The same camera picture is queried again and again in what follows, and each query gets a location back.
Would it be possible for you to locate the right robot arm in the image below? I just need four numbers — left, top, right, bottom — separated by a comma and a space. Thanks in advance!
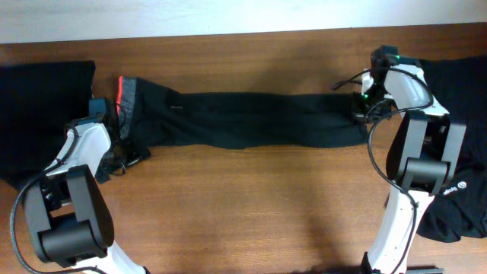
351, 46, 466, 273

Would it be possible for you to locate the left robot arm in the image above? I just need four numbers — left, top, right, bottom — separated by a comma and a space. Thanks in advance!
15, 97, 148, 274

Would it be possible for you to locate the black clothes pile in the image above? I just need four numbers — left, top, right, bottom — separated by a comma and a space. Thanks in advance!
417, 56, 486, 243

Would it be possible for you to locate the black leggings red waistband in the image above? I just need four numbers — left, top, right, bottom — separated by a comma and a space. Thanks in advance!
116, 76, 368, 149

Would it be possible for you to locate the folded black clothes stack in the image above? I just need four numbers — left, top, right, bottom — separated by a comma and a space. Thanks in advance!
1, 61, 96, 190

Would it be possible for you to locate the right black cable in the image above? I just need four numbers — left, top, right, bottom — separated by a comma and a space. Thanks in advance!
331, 66, 434, 274

